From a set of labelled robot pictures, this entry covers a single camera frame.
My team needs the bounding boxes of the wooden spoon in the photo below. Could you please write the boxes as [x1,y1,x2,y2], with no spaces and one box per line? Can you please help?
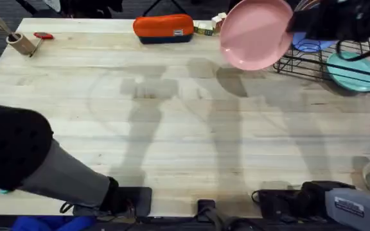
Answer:
[0,15,16,41]

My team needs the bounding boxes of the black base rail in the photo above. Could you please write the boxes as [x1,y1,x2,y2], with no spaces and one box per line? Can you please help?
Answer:
[0,215,353,231]

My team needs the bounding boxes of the teal plate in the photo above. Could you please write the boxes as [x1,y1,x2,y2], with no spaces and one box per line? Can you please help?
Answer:
[326,51,370,93]

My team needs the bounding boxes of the pink plate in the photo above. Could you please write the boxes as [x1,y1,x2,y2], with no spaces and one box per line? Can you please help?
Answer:
[219,0,295,72]

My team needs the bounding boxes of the red-handled tool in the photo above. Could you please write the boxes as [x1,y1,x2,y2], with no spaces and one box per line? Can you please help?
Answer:
[28,31,55,58]

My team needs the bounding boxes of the black wire dish rack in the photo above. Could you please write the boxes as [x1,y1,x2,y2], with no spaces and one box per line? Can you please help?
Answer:
[272,37,370,92]

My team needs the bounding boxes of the black cable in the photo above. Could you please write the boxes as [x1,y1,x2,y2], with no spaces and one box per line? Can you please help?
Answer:
[335,37,370,62]

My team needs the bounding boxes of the wooden tube holder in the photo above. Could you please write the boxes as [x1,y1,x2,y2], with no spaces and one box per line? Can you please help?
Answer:
[5,31,37,56]

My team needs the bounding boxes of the blue cloth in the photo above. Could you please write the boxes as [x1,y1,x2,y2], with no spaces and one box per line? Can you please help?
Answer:
[10,215,96,231]

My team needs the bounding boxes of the heap of small toy blocks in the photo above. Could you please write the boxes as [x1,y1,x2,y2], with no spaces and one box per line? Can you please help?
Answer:
[193,12,228,37]

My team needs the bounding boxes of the black tripod legs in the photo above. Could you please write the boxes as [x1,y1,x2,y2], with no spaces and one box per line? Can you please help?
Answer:
[142,0,189,17]

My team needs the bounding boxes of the orange and navy zip bag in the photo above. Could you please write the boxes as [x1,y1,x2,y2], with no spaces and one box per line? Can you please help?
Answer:
[132,13,195,45]

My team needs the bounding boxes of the blue plate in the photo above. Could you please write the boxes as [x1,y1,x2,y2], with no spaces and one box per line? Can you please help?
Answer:
[292,31,339,53]

